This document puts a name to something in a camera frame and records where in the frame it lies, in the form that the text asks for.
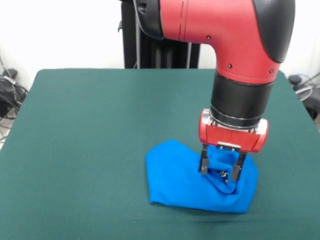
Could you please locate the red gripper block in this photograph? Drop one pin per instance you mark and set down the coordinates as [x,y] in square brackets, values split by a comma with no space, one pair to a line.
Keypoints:
[232,140]

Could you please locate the blue laundry item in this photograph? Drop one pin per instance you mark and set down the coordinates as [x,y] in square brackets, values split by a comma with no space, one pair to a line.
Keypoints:
[175,180]

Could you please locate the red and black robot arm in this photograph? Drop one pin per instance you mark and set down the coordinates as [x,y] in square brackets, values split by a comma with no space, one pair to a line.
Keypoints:
[237,50]

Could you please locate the black equipment case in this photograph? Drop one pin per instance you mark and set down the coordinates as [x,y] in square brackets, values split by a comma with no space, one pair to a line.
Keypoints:
[313,105]

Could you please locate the dark green table cloth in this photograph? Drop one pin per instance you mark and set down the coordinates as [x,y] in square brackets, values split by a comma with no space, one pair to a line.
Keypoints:
[75,150]

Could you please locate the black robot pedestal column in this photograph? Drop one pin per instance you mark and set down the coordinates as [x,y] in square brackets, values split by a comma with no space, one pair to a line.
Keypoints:
[150,50]

